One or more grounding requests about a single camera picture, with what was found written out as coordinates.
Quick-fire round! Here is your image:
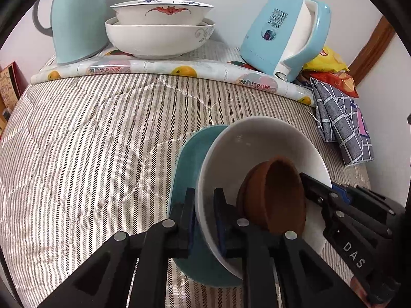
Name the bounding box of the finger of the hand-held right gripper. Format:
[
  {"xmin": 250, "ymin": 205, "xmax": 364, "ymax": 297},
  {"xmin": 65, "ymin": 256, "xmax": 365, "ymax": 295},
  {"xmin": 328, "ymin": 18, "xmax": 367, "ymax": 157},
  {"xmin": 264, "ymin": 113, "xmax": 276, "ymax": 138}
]
[
  {"xmin": 300, "ymin": 172, "xmax": 349, "ymax": 222},
  {"xmin": 332, "ymin": 182, "xmax": 396, "ymax": 219}
]

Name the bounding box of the fruit print table mat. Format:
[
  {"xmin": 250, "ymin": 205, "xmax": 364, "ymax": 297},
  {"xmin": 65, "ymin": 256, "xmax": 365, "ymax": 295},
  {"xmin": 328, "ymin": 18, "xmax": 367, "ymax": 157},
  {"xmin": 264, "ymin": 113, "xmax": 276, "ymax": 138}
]
[{"xmin": 30, "ymin": 45, "xmax": 313, "ymax": 106}]

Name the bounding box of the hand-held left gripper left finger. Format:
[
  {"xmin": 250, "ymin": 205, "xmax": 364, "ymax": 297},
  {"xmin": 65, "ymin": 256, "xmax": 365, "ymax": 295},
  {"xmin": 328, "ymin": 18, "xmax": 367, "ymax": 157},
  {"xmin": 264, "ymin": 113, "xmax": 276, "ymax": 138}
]
[{"xmin": 39, "ymin": 188, "xmax": 196, "ymax": 308}]

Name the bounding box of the plain white bowl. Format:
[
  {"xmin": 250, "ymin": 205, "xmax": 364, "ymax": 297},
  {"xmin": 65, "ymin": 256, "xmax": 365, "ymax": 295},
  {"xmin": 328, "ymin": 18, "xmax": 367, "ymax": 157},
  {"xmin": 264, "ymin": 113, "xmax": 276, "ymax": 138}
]
[{"xmin": 196, "ymin": 116, "xmax": 333, "ymax": 280}]

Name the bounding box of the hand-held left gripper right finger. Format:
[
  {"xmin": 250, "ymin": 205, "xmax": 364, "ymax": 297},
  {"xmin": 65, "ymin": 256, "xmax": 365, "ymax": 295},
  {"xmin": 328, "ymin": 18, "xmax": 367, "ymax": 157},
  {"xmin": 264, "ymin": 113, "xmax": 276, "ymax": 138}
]
[{"xmin": 213, "ymin": 188, "xmax": 367, "ymax": 308}]

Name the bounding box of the yellow chips bag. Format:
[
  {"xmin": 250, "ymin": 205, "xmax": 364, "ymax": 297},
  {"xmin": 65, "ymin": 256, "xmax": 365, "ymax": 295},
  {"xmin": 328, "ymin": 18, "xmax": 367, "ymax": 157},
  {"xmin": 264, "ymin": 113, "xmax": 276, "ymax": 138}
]
[{"xmin": 303, "ymin": 45, "xmax": 350, "ymax": 73}]

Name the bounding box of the teal thermos jug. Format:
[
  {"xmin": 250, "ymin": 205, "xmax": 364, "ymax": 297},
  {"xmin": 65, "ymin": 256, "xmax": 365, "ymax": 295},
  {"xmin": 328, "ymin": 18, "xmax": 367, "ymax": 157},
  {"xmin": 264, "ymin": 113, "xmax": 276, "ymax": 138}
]
[{"xmin": 32, "ymin": 0, "xmax": 107, "ymax": 65}]

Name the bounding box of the red chips bag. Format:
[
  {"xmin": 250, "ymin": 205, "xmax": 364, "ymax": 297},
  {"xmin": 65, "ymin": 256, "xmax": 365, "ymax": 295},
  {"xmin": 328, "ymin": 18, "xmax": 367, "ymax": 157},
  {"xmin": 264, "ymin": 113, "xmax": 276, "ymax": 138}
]
[{"xmin": 310, "ymin": 71, "xmax": 358, "ymax": 98}]

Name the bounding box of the grey checked cloth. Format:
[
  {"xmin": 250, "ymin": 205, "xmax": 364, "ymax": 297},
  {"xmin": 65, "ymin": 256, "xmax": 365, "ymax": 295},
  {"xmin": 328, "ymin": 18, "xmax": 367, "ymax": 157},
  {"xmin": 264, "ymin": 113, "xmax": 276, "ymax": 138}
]
[{"xmin": 302, "ymin": 77, "xmax": 376, "ymax": 167}]

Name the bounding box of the teal dish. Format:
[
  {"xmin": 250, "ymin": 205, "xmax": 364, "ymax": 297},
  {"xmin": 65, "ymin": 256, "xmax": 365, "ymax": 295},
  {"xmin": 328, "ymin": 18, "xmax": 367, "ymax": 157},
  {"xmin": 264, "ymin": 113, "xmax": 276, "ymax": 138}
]
[{"xmin": 167, "ymin": 125, "xmax": 245, "ymax": 287}]

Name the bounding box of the painted white bowl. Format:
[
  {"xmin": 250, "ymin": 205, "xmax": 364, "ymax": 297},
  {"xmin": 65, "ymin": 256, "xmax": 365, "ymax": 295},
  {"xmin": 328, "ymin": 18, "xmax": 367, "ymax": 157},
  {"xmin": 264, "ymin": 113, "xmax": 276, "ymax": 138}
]
[{"xmin": 110, "ymin": 0, "xmax": 214, "ymax": 26}]

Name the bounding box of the brown bowl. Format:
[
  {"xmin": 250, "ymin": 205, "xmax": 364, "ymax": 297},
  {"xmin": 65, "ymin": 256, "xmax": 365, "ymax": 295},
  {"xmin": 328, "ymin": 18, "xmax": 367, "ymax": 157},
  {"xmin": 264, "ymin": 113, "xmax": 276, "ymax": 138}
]
[{"xmin": 237, "ymin": 155, "xmax": 307, "ymax": 235}]

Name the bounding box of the large white bowl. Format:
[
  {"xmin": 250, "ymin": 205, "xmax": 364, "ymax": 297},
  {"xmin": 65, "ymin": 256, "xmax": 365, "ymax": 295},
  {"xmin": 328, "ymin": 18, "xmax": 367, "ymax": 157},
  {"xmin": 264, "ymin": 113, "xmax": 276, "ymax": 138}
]
[{"xmin": 105, "ymin": 17, "xmax": 216, "ymax": 60}]

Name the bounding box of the teal tissue box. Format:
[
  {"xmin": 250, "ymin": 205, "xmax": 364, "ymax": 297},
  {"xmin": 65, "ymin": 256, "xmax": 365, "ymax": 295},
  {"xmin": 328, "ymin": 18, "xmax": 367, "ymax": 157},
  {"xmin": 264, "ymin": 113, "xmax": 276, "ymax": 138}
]
[{"xmin": 240, "ymin": 0, "xmax": 332, "ymax": 83}]

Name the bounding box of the wooden door frame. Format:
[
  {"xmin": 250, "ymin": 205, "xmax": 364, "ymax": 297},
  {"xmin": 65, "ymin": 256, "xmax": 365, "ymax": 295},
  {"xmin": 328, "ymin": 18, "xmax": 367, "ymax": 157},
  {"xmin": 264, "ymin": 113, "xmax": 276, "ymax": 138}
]
[{"xmin": 348, "ymin": 15, "xmax": 395, "ymax": 85}]

